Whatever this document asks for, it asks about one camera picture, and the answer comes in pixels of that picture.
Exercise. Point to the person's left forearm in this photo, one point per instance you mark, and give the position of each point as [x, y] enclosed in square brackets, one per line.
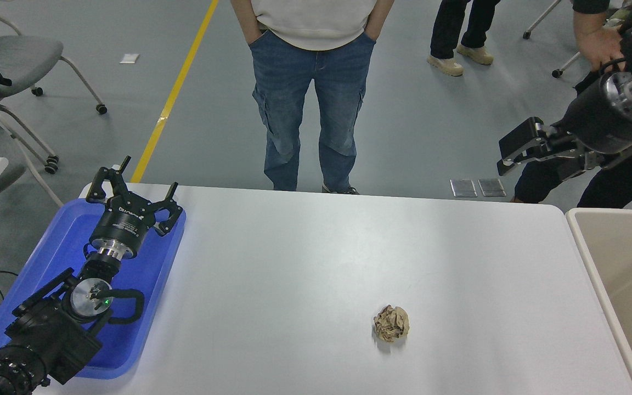
[381, 19]

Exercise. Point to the person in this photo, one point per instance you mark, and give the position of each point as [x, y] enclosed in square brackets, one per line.
[623, 184]
[461, 24]
[316, 88]

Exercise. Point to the person's forearm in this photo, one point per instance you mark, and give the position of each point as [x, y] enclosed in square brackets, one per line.
[587, 22]

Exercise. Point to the metal floor plate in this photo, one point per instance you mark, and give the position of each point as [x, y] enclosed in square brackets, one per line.
[492, 187]
[463, 188]

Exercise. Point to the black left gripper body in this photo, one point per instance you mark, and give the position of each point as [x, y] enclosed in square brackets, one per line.
[121, 227]

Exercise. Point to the large pale bin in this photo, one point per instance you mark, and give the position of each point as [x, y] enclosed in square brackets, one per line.
[623, 274]

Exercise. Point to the white-legged wheeled chair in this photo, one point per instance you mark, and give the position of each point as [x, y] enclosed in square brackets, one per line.
[567, 65]

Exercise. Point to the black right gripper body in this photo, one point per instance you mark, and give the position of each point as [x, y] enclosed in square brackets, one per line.
[596, 123]

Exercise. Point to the grey wheeled office chair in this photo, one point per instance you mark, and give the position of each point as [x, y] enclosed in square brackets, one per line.
[25, 57]

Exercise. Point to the person's right forearm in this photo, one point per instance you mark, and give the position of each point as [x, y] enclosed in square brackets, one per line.
[244, 19]

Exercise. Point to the white paper scrap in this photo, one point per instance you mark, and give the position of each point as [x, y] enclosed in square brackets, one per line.
[129, 58]

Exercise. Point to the person's hand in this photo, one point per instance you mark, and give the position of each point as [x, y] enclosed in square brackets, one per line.
[601, 48]

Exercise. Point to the tan paper ball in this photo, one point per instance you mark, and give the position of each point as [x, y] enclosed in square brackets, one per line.
[391, 323]

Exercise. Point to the blue plastic tray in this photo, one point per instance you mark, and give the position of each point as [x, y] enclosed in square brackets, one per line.
[63, 241]

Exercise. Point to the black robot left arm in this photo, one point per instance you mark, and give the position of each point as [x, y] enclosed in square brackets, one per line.
[47, 334]

